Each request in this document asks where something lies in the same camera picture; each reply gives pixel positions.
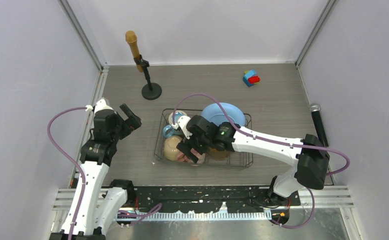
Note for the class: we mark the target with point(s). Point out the blue glazed mug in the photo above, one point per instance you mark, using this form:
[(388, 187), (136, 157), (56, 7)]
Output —
[(168, 130)]

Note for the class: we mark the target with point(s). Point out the beige floral bowl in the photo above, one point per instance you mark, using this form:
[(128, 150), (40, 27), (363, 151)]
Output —
[(170, 150)]

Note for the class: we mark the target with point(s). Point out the black wire dish rack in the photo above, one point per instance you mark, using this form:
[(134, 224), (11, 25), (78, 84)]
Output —
[(235, 160)]

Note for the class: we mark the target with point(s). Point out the black microphone stand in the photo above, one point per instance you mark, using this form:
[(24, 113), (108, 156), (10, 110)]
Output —
[(151, 90)]

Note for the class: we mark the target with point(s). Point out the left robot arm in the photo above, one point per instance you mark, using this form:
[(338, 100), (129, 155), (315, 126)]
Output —
[(89, 219)]

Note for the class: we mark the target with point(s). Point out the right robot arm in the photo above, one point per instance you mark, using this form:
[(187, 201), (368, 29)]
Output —
[(307, 157)]

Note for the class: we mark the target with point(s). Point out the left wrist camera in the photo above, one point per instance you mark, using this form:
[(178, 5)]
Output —
[(102, 104)]

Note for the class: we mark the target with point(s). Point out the pink patterned mug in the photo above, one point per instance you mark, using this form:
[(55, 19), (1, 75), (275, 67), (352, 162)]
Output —
[(181, 157)]

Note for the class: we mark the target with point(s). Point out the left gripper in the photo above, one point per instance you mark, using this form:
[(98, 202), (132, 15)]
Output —
[(133, 122)]

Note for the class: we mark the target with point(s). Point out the colourful toy block stack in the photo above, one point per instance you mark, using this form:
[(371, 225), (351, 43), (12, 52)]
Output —
[(250, 78)]

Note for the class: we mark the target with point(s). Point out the black handheld microphone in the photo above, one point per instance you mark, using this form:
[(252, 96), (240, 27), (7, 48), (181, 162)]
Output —
[(314, 109)]

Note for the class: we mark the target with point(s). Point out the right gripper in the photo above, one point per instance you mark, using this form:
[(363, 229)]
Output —
[(186, 149)]

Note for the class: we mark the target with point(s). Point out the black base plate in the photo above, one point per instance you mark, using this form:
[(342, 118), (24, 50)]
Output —
[(209, 198)]

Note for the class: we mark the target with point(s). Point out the brown microphone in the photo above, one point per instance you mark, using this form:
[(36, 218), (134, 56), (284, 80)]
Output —
[(132, 40)]

